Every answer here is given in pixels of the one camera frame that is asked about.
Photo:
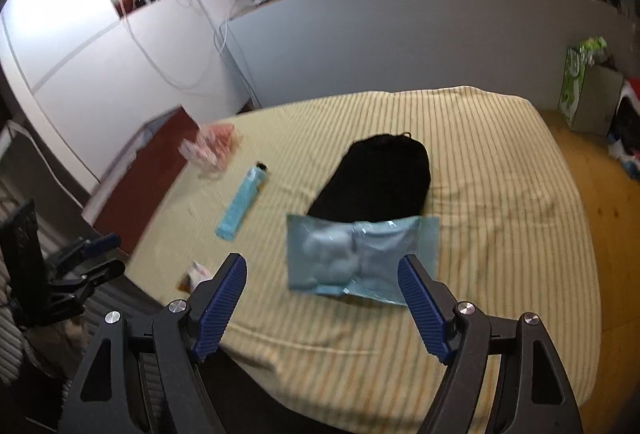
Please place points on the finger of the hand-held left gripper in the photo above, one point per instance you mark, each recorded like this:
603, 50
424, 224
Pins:
92, 279
92, 246

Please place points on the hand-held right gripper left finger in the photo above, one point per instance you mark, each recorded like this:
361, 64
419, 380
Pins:
220, 309

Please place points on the pink plastic packet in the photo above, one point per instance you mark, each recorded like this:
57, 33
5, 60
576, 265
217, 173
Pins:
215, 148

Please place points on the black pouch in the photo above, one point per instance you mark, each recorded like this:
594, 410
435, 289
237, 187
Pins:
380, 179

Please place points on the blue cotton ball packet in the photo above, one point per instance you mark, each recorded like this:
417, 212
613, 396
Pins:
360, 259

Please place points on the pile of clothes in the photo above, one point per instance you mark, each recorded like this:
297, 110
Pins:
627, 138

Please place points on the green white carton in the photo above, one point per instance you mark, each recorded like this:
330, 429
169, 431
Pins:
592, 46

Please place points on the red cloth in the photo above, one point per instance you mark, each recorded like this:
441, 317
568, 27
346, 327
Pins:
632, 93

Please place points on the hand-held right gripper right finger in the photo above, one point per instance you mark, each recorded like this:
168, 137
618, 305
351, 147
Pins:
425, 309

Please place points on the green printed cardboard box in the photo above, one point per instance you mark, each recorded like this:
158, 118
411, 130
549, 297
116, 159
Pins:
592, 98

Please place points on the dark red storage box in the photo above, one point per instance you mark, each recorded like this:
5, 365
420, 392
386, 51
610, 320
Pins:
145, 179

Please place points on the light blue tube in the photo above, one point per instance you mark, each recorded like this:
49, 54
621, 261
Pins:
240, 204

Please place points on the small white packet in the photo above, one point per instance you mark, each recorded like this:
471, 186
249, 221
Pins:
195, 276

